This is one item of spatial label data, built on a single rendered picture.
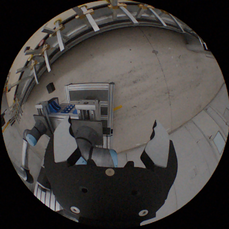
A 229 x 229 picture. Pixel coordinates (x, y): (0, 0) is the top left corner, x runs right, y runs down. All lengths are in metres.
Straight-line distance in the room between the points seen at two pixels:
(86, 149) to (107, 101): 0.98
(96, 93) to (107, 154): 1.03
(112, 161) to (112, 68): 1.31
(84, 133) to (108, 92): 0.87
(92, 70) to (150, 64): 1.02
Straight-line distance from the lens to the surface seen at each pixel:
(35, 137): 0.75
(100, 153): 0.42
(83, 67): 1.53
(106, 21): 0.94
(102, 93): 1.28
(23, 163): 0.91
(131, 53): 1.49
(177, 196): 2.10
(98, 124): 0.50
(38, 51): 0.92
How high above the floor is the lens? 1.43
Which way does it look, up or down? 60 degrees down
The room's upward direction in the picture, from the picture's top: 180 degrees clockwise
